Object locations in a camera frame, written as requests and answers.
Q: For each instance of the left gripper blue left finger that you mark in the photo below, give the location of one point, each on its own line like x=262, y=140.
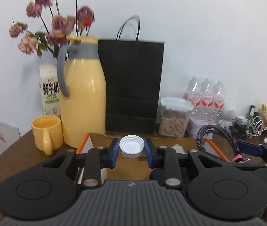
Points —
x=97, y=159

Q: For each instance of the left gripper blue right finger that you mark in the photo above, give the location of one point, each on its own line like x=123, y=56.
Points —
x=165, y=158

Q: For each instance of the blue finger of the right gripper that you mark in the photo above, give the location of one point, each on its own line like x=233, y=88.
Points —
x=250, y=149

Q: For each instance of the white bottle cap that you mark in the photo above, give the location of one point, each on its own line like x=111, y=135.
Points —
x=131, y=146

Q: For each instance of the dark navy pouch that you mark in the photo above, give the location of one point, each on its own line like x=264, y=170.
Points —
x=157, y=174

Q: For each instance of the orange cardboard box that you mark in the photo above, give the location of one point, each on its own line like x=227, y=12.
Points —
x=131, y=168

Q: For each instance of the white astronaut figurine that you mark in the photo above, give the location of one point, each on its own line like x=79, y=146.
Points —
x=228, y=114

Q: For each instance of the clear seed storage container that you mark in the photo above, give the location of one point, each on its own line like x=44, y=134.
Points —
x=175, y=114

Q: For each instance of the yellow ceramic mug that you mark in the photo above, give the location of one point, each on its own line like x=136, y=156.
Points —
x=47, y=133

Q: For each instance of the right water bottle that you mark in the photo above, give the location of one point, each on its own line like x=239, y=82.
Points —
x=219, y=97

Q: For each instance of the water bottle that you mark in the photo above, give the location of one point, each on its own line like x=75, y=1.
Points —
x=207, y=98
x=192, y=93
x=219, y=97

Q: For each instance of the left water bottle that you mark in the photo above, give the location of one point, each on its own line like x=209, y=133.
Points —
x=192, y=93

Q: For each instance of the middle water bottle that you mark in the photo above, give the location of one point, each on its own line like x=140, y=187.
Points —
x=207, y=98

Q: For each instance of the white milk carton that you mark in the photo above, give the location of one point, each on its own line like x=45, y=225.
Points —
x=49, y=90

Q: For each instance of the yellow thermos jug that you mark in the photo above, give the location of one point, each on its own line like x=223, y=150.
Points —
x=82, y=89

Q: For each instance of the black paper shopping bag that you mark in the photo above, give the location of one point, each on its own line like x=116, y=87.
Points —
x=132, y=70

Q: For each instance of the white booklet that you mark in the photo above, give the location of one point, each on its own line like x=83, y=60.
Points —
x=9, y=134

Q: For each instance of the dried pink rose bouquet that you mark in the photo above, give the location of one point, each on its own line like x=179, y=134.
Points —
x=57, y=27

